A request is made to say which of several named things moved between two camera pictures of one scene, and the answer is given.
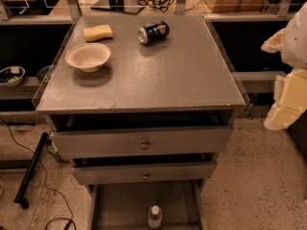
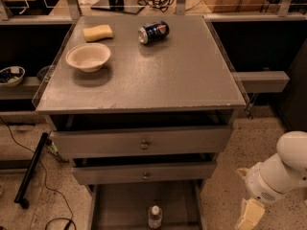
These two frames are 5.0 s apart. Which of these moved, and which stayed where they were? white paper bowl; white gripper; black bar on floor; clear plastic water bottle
Moved: white gripper
Stayed: black bar on floor; clear plastic water bottle; white paper bowl
